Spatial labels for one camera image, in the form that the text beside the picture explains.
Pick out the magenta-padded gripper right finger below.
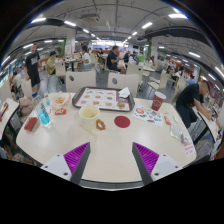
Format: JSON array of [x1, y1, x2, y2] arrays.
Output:
[[131, 141, 183, 186]]

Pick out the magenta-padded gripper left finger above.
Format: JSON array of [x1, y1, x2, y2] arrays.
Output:
[[40, 142, 92, 185]]

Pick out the clear blue-capped water bottle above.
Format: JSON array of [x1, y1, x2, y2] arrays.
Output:
[[34, 94, 53, 129]]

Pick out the clear plastic sachet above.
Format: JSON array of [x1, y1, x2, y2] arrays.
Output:
[[169, 123, 184, 143]]

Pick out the colourful printed flyer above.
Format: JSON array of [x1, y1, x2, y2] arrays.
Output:
[[132, 104, 164, 128]]

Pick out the small red sachet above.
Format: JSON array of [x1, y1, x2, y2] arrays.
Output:
[[163, 114, 172, 127]]

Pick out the flat round red coaster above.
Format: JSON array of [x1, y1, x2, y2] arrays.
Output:
[[113, 115, 132, 129]]

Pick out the red ketchup packet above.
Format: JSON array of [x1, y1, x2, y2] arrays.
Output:
[[54, 108, 68, 116]]

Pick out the red paper cup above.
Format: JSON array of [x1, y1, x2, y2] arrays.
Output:
[[150, 91, 167, 112]]

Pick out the red carton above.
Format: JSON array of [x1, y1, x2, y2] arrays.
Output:
[[23, 116, 39, 133]]

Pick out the dark brown food tray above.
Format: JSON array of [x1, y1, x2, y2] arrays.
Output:
[[71, 86, 136, 113]]

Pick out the printed paper tray liner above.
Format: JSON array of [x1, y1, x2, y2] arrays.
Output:
[[75, 87, 131, 112]]

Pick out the crumpled white napkin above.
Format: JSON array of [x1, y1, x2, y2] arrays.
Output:
[[118, 86, 132, 99]]

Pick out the beige cafeteria table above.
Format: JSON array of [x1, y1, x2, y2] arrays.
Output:
[[193, 106, 221, 141], [0, 98, 20, 141]]

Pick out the pink bag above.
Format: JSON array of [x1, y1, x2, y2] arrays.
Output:
[[18, 96, 36, 118]]

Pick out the beige chair with round hole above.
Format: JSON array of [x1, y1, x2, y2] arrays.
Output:
[[107, 72, 140, 98], [65, 69, 98, 94]]

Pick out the group of beige chairs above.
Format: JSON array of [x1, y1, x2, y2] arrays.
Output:
[[0, 53, 189, 104]]

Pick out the ceiling air conditioner unit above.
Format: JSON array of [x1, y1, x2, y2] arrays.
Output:
[[80, 13, 101, 23]]

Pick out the group of ceiling lights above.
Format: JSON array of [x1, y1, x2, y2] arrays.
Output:
[[1, 13, 224, 79]]

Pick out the cream mug with brown handle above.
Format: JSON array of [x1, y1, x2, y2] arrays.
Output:
[[78, 105, 107, 132]]

